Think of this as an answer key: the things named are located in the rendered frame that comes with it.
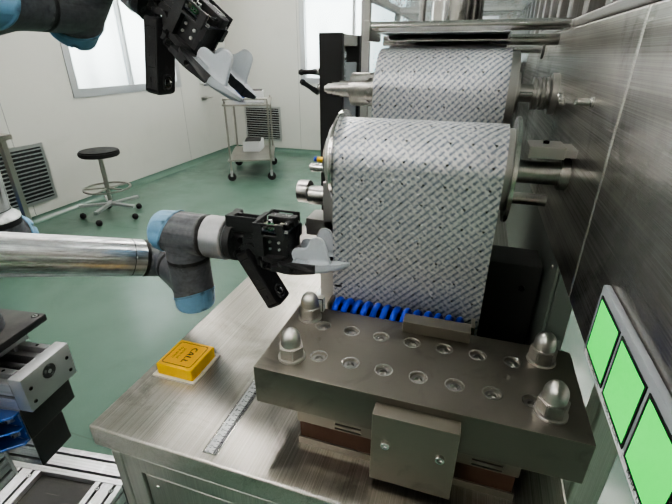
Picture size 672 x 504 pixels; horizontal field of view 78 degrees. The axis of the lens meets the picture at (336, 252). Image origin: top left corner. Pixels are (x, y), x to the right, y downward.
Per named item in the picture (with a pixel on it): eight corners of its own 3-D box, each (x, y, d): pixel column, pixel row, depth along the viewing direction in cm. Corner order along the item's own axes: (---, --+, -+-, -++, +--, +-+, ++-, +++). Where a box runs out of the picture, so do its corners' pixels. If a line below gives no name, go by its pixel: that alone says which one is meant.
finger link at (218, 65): (246, 73, 59) (203, 28, 60) (226, 106, 62) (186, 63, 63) (258, 75, 62) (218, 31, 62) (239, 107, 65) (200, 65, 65)
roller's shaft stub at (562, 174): (509, 181, 62) (515, 151, 60) (561, 185, 60) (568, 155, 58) (511, 189, 58) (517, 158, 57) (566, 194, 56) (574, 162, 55)
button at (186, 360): (183, 349, 78) (181, 338, 77) (215, 356, 76) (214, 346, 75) (158, 373, 72) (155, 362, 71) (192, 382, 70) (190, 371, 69)
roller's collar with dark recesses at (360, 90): (356, 103, 90) (357, 71, 87) (383, 104, 88) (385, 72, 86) (347, 107, 85) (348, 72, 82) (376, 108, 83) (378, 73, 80)
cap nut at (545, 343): (525, 349, 58) (531, 322, 56) (554, 354, 57) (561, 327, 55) (527, 366, 55) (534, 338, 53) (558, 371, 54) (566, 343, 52)
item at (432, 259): (333, 300, 71) (333, 196, 63) (478, 325, 65) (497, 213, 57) (333, 302, 71) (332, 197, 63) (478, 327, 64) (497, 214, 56)
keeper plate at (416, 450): (372, 464, 55) (375, 401, 50) (450, 485, 52) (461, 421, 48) (367, 480, 53) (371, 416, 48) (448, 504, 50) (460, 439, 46)
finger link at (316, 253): (344, 244, 62) (287, 236, 65) (343, 279, 65) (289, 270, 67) (350, 236, 65) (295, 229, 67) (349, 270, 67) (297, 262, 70)
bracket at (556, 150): (524, 150, 60) (527, 136, 59) (569, 153, 59) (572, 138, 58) (527, 158, 56) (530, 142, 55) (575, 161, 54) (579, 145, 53)
